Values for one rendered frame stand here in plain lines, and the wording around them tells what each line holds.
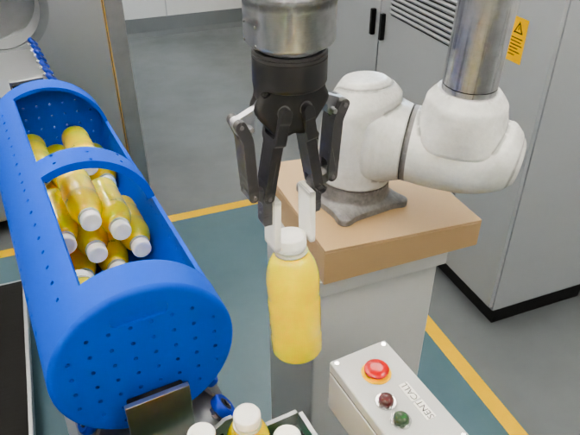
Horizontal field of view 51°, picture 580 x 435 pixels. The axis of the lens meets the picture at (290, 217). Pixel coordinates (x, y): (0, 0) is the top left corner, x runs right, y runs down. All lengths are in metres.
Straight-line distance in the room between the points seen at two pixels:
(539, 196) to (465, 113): 1.27
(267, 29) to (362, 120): 0.62
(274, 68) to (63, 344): 0.50
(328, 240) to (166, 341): 0.40
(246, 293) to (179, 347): 1.75
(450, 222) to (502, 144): 0.22
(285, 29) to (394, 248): 0.75
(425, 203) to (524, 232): 1.12
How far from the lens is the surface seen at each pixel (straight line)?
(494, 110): 1.14
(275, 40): 0.56
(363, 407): 0.88
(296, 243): 0.70
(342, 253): 1.18
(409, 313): 1.42
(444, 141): 1.14
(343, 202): 1.25
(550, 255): 2.63
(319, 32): 0.57
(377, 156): 1.18
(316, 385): 1.45
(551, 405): 2.47
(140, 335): 0.92
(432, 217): 1.30
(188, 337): 0.96
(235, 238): 3.02
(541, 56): 2.12
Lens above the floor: 1.79
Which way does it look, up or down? 34 degrees down
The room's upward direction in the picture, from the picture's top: straight up
